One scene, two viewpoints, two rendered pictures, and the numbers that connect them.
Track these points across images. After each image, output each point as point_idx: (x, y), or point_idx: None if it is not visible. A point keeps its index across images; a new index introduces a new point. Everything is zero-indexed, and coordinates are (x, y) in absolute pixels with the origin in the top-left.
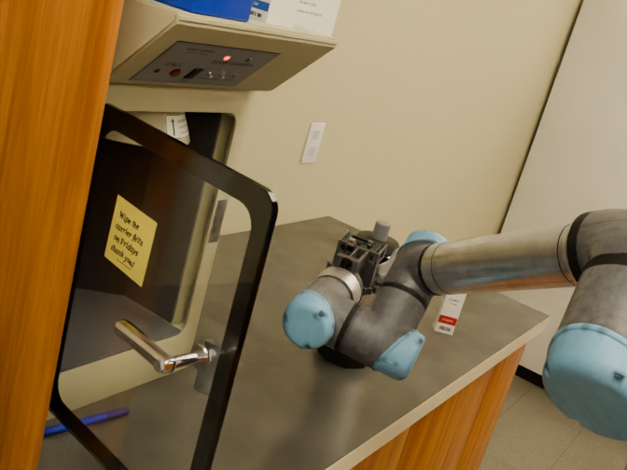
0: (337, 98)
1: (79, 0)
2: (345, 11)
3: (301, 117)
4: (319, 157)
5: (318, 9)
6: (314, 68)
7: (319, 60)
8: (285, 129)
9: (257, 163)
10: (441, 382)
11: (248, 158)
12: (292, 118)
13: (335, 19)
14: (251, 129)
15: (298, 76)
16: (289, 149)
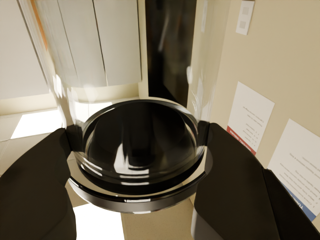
0: (228, 47)
1: None
2: (228, 100)
3: (255, 42)
4: (238, 4)
5: (245, 111)
6: (245, 75)
7: (243, 79)
8: (269, 35)
9: (302, 6)
10: None
11: (314, 15)
12: (263, 43)
13: (234, 99)
14: (307, 45)
15: (259, 75)
16: (265, 15)
